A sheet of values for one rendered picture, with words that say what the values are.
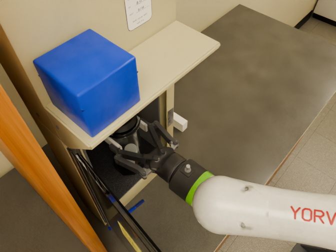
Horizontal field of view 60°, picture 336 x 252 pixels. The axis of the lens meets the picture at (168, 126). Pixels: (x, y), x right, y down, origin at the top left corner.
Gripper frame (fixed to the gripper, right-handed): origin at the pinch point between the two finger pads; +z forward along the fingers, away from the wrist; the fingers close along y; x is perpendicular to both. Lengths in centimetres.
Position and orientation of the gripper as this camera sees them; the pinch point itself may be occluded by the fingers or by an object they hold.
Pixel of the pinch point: (123, 130)
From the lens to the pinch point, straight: 82.3
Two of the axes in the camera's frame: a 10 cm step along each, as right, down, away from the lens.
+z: -7.5, -5.2, 4.0
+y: -6.6, 6.0, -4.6
